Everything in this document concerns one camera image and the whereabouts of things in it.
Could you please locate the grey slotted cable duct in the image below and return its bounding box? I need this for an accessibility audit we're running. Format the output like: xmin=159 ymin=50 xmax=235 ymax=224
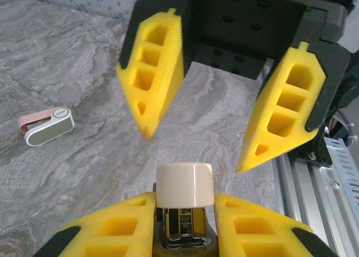
xmin=322 ymin=137 xmax=359 ymax=241

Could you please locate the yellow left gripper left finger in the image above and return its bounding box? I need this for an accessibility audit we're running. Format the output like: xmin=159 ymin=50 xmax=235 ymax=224
xmin=33 ymin=191 xmax=157 ymax=257

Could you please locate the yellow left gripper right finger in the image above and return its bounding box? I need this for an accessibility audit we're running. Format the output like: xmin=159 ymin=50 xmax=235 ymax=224
xmin=213 ymin=192 xmax=340 ymax=257

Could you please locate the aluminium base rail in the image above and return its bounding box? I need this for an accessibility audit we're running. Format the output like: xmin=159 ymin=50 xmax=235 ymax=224
xmin=271 ymin=153 xmax=359 ymax=257

